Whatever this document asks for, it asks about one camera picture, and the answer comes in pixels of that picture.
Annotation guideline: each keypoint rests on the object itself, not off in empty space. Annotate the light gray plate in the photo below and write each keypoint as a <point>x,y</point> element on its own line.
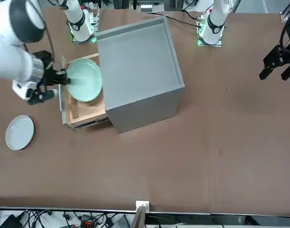
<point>19,132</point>

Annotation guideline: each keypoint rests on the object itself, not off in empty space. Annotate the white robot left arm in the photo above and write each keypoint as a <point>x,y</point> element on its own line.
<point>215,23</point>

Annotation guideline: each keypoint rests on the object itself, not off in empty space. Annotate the black and red connector block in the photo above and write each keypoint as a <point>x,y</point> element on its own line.
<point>86,222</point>

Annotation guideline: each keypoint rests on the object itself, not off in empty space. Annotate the gray steel cabinet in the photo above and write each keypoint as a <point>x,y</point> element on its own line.
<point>140,61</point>

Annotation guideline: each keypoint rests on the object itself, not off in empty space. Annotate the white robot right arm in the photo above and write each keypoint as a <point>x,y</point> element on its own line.
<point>16,23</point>

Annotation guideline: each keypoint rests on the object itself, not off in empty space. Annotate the aluminium frame profile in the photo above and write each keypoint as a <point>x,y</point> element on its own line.
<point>286,13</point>

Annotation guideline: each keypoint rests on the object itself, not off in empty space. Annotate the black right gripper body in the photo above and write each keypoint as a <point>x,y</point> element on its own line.
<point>49,71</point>

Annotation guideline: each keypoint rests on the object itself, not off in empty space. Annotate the gray power adapter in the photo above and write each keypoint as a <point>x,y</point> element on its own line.
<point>122,222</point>

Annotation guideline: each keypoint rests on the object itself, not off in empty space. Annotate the mint green plate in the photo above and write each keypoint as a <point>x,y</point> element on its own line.
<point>85,80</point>

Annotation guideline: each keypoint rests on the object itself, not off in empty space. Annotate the black box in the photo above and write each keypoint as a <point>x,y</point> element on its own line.
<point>10,222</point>

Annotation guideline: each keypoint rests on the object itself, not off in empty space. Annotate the aluminium camera post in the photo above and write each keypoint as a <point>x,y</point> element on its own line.
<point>139,218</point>

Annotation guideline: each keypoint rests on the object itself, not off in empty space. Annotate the white table edge bracket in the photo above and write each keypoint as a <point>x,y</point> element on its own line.
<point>142,203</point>

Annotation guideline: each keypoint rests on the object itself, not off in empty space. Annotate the green circuit board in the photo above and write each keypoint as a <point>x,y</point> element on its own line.
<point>93,22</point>
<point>201,22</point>

